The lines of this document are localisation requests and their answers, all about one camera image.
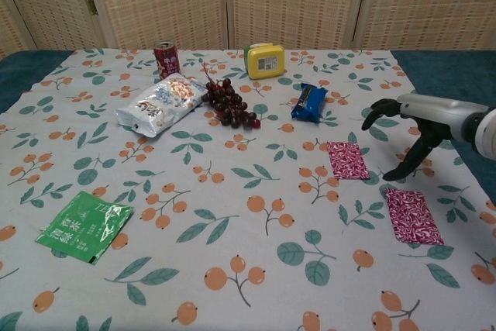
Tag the yellow plastic box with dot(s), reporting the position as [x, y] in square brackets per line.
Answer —
[265, 63]

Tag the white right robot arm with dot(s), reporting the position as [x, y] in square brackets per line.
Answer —
[486, 133]

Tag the white snack bag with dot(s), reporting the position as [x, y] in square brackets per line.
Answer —
[159, 108]

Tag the green tea packet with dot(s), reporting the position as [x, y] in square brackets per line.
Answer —
[81, 226]

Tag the woven folding screen panel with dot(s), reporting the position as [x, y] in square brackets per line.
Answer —
[294, 1]
[430, 1]
[50, 5]
[155, 1]
[7, 25]

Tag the blue wrapped snack pack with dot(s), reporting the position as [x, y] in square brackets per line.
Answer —
[314, 106]

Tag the red drink can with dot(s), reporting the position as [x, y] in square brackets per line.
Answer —
[166, 63]

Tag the floral fruit print tablecloth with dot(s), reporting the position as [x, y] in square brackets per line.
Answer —
[248, 191]

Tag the dark purple grape bunch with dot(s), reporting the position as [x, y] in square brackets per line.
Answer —
[228, 102]

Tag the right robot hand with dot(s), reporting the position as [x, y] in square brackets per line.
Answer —
[438, 114]

